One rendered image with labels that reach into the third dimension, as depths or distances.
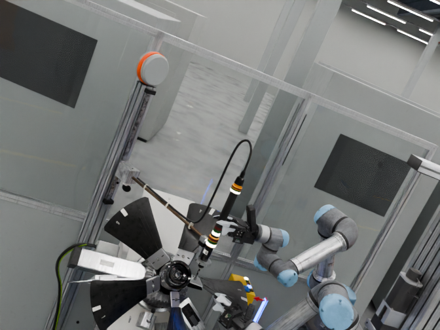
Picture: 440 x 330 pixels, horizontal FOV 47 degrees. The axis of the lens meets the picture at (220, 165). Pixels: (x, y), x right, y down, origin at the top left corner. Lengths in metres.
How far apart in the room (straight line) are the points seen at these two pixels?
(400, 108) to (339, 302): 3.05
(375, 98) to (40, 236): 3.05
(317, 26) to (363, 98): 1.81
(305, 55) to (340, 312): 4.63
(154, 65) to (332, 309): 1.32
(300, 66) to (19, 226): 4.21
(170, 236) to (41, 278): 0.90
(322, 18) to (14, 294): 4.57
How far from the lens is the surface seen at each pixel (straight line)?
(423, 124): 4.81
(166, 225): 2.42
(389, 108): 4.70
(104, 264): 2.20
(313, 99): 2.76
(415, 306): 2.43
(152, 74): 2.40
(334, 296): 1.91
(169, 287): 2.09
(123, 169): 2.46
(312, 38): 6.22
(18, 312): 3.15
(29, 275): 3.01
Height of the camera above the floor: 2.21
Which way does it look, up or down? 15 degrees down
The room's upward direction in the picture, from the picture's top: 24 degrees clockwise
